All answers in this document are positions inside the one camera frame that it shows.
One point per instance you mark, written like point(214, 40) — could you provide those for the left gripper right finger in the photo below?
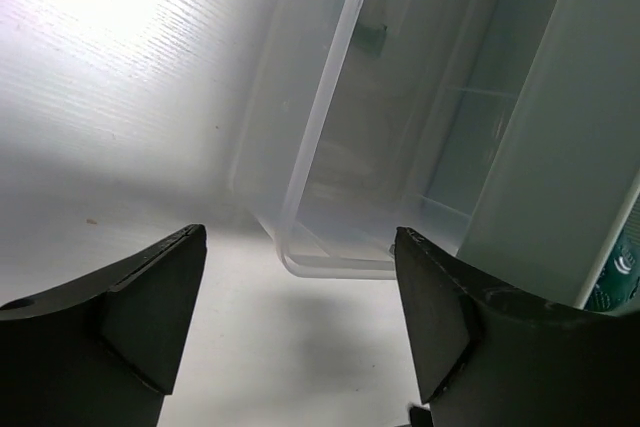
point(487, 353)

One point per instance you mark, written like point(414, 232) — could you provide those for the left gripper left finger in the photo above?
point(105, 348)

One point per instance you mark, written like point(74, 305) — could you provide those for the green stubby screwdriver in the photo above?
point(618, 281)

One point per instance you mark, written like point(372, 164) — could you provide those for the green plastic toolbox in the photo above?
point(504, 131)

